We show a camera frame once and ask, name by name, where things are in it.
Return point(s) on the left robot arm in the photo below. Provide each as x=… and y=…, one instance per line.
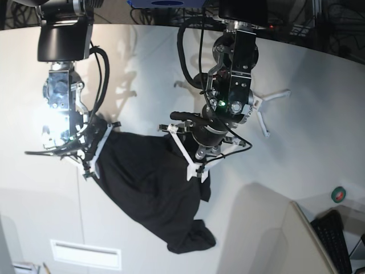
x=226, y=87

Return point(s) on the pencil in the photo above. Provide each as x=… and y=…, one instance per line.
x=47, y=271

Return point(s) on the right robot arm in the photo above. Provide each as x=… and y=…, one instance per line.
x=65, y=38

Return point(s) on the white plastic camera mount bracket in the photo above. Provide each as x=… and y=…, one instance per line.
x=262, y=105

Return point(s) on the green tape roll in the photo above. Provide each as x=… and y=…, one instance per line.
x=338, y=194

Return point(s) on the black keyboard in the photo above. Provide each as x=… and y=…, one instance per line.
x=329, y=229

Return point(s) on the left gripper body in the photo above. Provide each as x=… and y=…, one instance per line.
x=208, y=137

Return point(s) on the black t-shirt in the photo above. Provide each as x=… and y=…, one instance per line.
x=145, y=176

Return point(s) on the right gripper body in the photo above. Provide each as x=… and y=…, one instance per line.
x=92, y=140

